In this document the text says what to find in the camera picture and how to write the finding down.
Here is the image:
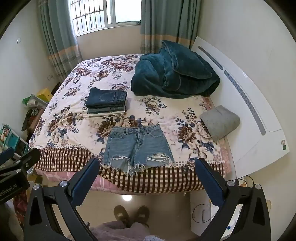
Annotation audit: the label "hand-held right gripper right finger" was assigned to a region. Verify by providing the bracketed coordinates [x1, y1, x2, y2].
[195, 158, 271, 241]

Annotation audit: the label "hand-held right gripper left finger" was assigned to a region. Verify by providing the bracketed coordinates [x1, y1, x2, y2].
[23, 158, 100, 241]

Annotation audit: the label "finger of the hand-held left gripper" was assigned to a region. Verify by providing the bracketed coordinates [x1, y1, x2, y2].
[0, 148, 41, 178]
[0, 147, 15, 166]

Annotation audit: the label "light blue denim shorts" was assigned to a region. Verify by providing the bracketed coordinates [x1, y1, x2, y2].
[102, 124, 175, 177]

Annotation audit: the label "pale folded pants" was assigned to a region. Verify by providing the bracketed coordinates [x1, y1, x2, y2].
[88, 111, 127, 118]

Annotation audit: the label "teal and white rack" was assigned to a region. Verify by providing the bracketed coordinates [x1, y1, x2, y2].
[0, 123, 29, 161]

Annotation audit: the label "red patterned cloth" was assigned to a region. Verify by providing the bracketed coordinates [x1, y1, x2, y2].
[12, 194, 28, 224]

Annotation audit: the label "pink plaid bed sheet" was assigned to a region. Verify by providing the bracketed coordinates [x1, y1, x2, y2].
[35, 168, 130, 193]

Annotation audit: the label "dark cloth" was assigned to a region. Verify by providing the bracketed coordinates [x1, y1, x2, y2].
[21, 108, 44, 132]

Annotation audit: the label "brown slipper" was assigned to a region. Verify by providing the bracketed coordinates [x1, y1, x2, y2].
[113, 205, 131, 228]
[133, 205, 150, 229]

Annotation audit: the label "white storage box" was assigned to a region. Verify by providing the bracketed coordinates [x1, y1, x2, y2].
[27, 95, 49, 110]

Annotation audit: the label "green plastic bag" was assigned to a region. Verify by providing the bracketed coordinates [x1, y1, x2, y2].
[22, 94, 36, 106]

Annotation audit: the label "bed with floral sheet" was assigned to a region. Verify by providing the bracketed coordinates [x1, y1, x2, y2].
[29, 54, 226, 193]

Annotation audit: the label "person's legs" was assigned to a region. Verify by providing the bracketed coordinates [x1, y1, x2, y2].
[89, 221, 163, 241]

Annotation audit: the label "grey folded towel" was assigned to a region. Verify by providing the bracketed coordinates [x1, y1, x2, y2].
[199, 105, 240, 142]

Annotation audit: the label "yellow box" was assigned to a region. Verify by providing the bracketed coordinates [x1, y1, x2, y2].
[37, 88, 53, 102]

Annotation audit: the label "white headboard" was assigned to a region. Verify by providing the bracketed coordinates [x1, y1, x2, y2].
[191, 36, 290, 178]

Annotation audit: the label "grey-blue folded jeans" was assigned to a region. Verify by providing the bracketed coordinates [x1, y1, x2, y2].
[87, 105, 127, 114]

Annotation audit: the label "dark blue folded jeans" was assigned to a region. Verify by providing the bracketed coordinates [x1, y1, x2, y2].
[85, 87, 128, 108]

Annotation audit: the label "teal plush blanket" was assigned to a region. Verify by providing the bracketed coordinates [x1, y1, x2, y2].
[131, 40, 221, 99]

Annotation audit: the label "teal curtain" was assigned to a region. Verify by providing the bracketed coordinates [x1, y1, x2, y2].
[38, 0, 83, 84]
[140, 0, 202, 55]

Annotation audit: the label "barred window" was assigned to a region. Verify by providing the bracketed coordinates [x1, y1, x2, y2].
[67, 0, 142, 37]

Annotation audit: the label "black cable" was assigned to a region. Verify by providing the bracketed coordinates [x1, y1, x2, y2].
[192, 203, 221, 224]

